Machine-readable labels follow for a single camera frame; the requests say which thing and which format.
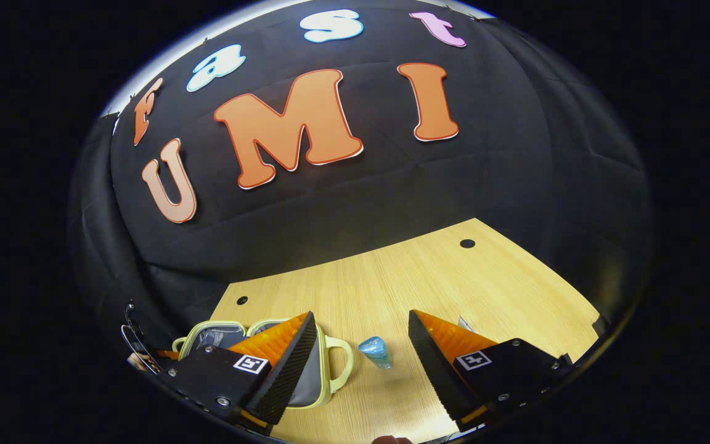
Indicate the pale yellow suitcase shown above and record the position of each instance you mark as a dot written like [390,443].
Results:
[313,385]

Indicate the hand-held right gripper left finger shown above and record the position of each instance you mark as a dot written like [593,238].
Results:
[287,376]

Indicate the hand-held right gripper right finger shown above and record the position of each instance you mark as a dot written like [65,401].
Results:
[435,370]

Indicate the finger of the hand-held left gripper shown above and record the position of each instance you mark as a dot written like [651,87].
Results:
[167,354]

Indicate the blue skin care tube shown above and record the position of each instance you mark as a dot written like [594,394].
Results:
[375,349]

